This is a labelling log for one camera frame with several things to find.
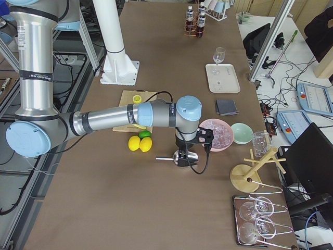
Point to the yellow lemon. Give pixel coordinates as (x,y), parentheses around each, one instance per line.
(134,142)
(145,144)

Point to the steel ice scoop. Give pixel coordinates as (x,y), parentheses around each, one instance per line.
(192,158)

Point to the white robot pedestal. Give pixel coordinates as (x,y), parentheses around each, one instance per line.
(118,68)

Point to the upright wine glass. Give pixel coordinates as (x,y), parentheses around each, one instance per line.
(218,57)

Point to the wine glass lying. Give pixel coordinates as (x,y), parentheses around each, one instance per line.
(259,232)
(253,208)

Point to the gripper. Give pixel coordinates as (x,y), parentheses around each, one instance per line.
(181,145)

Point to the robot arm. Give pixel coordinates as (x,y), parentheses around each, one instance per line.
(39,127)

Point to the tea bottle carried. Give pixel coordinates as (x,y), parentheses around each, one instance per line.
(200,24)

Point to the pink bowl of ice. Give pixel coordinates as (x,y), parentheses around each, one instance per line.
(223,134)

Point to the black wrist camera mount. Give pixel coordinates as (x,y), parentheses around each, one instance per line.
(204,137)

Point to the clear glass tumbler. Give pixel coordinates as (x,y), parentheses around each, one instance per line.
(260,144)

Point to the grey folded cloth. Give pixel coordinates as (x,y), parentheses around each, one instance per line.
(226,107)

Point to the tea bottle in basket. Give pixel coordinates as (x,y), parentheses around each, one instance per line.
(201,8)
(189,19)

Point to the wine glass lying lower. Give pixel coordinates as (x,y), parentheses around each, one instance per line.
(259,232)

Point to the yellow lemon left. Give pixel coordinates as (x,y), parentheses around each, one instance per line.
(134,142)

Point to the aluminium frame post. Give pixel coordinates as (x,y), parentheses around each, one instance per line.
(273,32)

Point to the yellow lemon right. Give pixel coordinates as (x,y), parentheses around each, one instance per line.
(145,144)

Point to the half lemon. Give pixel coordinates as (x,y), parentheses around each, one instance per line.
(137,99)

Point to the wine glass lying upper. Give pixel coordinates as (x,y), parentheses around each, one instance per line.
(253,208)

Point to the wooden mug tree stand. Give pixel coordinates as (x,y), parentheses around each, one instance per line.
(245,178)

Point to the mint green bowl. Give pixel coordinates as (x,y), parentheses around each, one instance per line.
(243,134)

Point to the cream rectangular tray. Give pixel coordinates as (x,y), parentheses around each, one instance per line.
(222,78)

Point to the white cup rack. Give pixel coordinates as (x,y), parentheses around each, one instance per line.
(216,9)

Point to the black case on desk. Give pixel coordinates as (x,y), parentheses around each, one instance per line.
(254,40)

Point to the black monitor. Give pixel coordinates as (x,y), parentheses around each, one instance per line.
(309,165)

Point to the black framed glass tray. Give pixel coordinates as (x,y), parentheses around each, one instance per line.
(237,201)

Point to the green lime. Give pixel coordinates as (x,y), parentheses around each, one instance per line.
(144,134)

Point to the copper wire bottle basket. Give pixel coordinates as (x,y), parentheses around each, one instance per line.
(192,29)

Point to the blue teach pendant far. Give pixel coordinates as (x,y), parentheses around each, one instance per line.
(314,99)

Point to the blue teach pendant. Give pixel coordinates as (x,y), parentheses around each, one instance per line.
(314,99)
(293,123)

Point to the blue teach pendant near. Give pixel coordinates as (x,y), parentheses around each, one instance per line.
(293,123)

